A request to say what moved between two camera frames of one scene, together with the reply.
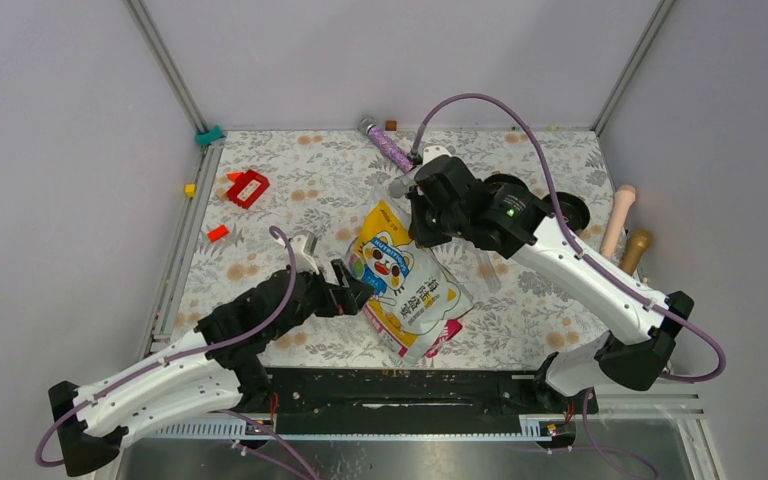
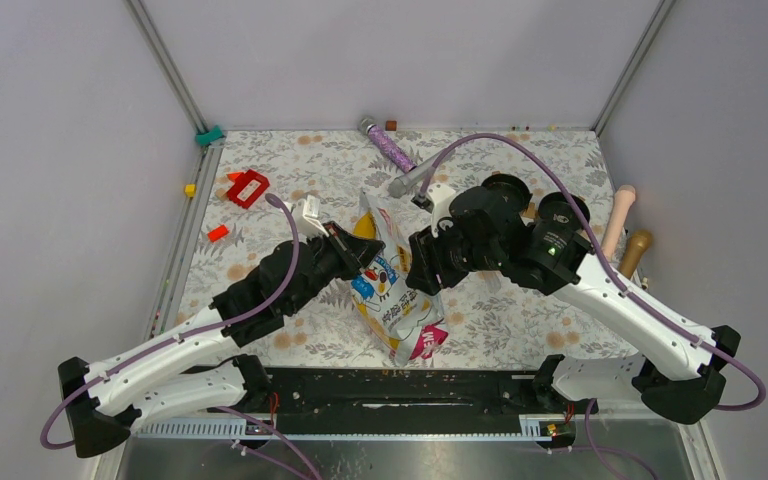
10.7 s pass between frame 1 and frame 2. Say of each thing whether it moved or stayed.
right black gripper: moved
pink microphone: stayed
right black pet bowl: stayed
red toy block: stayed
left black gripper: moved
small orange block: stayed
